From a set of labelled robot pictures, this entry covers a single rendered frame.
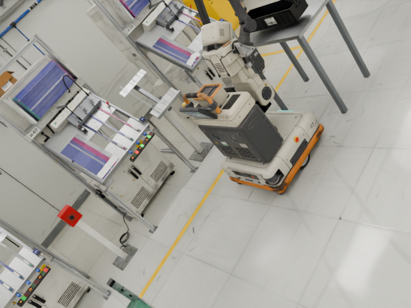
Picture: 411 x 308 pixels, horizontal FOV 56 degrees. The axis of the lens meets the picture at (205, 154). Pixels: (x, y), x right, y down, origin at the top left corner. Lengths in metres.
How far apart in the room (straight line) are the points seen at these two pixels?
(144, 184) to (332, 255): 2.18
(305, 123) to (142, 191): 1.86
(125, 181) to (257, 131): 1.69
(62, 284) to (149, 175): 1.31
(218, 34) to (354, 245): 1.62
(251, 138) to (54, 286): 2.27
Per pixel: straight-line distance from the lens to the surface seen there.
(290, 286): 2.54
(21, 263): 3.52
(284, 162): 2.87
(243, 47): 2.69
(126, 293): 1.75
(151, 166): 4.04
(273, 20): 3.14
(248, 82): 2.89
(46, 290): 3.89
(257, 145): 2.73
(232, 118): 2.57
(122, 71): 5.77
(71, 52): 5.54
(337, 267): 2.46
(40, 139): 3.97
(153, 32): 4.34
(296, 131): 2.97
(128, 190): 3.95
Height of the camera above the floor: 1.97
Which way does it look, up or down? 29 degrees down
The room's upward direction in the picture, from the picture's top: 43 degrees counter-clockwise
